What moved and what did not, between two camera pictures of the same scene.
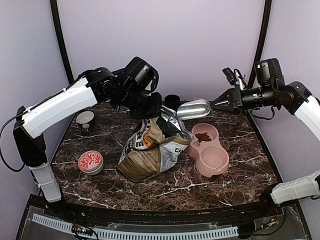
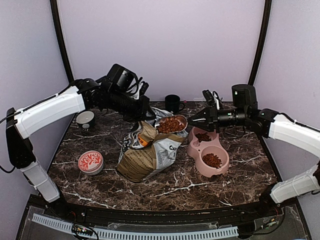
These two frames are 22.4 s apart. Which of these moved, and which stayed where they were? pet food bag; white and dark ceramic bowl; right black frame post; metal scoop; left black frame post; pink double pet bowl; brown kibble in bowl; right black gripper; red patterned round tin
Moved: metal scoop; right black gripper; pet food bag
Stayed: brown kibble in bowl; red patterned round tin; left black frame post; white and dark ceramic bowl; pink double pet bowl; right black frame post
